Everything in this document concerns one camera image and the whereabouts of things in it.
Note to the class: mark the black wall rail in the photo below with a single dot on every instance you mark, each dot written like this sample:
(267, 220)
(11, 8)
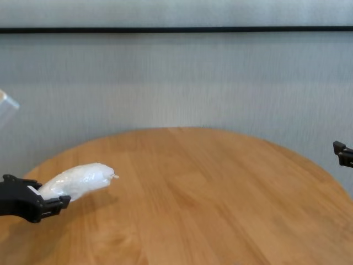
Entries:
(176, 29)

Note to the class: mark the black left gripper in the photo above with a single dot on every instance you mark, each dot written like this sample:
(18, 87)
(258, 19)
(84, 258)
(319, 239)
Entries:
(16, 201)

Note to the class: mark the white plastic-wrapped sandbag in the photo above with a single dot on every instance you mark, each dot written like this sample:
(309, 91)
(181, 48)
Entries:
(82, 179)

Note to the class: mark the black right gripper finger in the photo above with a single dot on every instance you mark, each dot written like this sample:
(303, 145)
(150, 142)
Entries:
(343, 154)

